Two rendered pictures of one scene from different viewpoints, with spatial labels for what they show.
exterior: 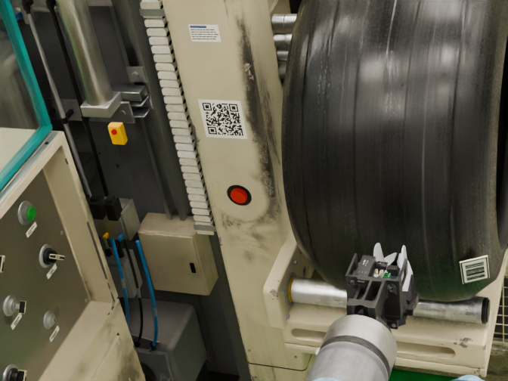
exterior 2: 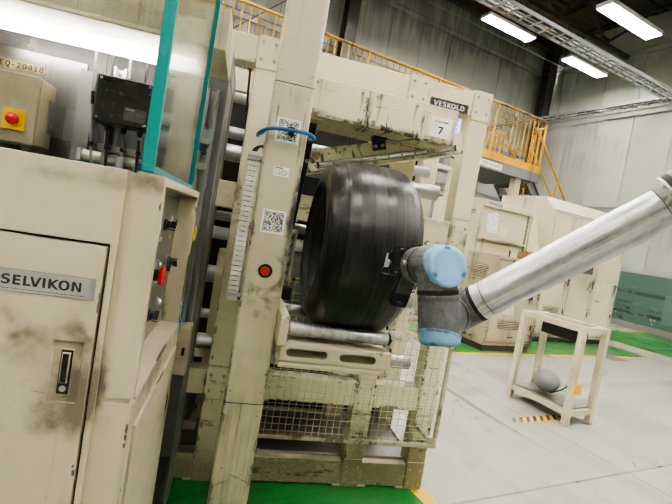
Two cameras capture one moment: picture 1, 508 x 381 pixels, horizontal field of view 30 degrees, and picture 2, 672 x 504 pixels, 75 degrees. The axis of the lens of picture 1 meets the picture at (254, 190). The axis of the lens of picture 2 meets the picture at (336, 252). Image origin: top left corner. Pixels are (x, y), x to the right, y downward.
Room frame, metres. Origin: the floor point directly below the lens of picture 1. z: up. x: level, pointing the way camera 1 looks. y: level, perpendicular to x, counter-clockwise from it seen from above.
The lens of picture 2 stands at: (0.11, 0.72, 1.23)
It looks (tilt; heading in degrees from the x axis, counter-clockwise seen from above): 3 degrees down; 322
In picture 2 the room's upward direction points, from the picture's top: 10 degrees clockwise
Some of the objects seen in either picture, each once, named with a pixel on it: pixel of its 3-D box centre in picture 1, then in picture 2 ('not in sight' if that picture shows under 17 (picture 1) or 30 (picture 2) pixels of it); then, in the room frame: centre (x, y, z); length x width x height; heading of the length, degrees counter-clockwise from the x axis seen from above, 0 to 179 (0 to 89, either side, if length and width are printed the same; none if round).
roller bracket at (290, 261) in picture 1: (305, 238); (279, 316); (1.39, -0.08, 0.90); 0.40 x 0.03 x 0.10; 155
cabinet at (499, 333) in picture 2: not in sight; (499, 301); (3.42, -4.80, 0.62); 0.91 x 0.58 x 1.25; 80
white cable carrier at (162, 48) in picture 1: (187, 120); (244, 226); (1.42, 0.09, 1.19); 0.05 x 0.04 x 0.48; 155
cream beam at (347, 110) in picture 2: not in sight; (377, 119); (1.53, -0.48, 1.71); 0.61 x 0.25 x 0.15; 65
